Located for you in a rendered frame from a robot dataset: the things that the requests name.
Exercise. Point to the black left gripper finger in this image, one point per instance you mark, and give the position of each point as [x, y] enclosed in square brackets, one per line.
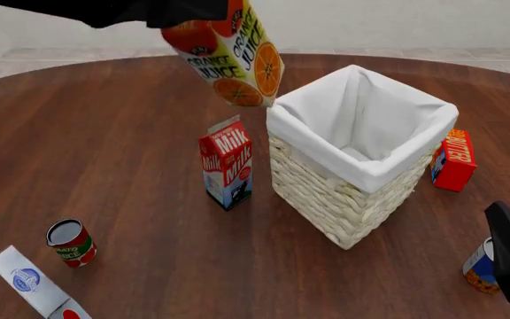
[180, 11]

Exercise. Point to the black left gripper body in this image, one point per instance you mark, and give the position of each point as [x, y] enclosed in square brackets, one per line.
[104, 11]

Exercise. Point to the orange juice carton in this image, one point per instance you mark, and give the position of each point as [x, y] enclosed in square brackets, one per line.
[246, 56]

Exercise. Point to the white wicker basket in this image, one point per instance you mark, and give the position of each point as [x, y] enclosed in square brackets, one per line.
[348, 209]

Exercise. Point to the white cloth basket liner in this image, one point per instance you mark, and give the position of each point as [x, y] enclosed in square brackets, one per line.
[326, 139]

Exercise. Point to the blue and orange tin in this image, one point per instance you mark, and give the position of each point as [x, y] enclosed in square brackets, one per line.
[481, 269]

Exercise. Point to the red butter box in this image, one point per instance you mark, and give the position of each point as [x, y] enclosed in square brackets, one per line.
[456, 163]

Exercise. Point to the red and white milk carton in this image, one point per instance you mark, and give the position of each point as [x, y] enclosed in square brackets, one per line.
[230, 166]

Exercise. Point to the red tomato sauce can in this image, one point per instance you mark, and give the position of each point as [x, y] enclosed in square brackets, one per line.
[75, 249]

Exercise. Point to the white box with blue emblem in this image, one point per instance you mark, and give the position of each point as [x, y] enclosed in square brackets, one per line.
[29, 282]

